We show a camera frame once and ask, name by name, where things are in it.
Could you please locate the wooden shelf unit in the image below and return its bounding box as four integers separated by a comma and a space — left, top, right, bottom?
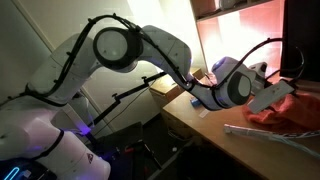
189, 0, 288, 81

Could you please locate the black computer monitor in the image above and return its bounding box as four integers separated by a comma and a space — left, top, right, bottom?
279, 0, 320, 83

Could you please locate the white plastic tube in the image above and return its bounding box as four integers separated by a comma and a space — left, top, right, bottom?
223, 124, 278, 139

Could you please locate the white label strip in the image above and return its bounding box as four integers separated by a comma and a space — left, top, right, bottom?
198, 108, 211, 119

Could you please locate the black base with blue light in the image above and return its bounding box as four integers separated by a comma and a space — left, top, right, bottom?
0, 158, 58, 180

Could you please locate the twisted blue white cable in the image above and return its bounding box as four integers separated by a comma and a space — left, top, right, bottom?
276, 130, 320, 140

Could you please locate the orange terry towel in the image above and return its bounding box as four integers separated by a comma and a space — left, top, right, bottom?
241, 92, 320, 135

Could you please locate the wooden drawer cabinet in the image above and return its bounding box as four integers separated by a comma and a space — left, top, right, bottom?
149, 67, 205, 108

